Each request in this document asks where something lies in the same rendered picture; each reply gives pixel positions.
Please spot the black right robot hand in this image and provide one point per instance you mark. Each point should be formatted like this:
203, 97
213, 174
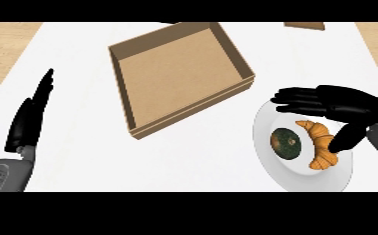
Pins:
340, 107

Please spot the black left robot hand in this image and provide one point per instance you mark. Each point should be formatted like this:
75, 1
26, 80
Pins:
30, 115

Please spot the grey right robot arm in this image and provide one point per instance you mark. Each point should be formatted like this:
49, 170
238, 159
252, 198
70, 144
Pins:
373, 135

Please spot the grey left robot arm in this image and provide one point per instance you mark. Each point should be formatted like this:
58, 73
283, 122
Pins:
17, 170

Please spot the dark green squash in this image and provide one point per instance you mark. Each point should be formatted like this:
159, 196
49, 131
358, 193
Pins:
286, 143

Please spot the white round plate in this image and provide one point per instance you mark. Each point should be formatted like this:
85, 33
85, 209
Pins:
300, 175

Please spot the brown cardboard piece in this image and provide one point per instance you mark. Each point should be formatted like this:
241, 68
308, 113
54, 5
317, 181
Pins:
305, 25

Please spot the brown cardboard box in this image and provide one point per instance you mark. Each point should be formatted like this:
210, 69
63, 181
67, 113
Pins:
182, 72

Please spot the golden brown croissant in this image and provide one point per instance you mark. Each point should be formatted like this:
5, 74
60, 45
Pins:
323, 147

